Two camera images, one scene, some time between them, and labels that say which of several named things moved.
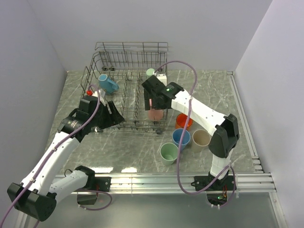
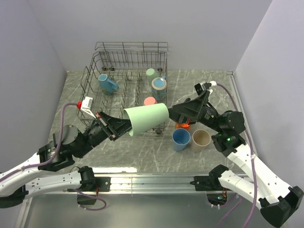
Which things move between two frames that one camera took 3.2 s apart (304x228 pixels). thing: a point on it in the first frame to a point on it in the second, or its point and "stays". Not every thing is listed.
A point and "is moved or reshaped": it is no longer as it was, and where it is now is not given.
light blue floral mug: (109, 86) stays
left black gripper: (113, 118) to (117, 126)
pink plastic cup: (154, 114) is moved or reshaped
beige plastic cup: (201, 138) stays
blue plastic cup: (176, 135) stays
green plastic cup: (150, 71) stays
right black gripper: (154, 105) to (190, 111)
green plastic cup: (169, 153) to (146, 117)
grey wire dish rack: (118, 69) stays
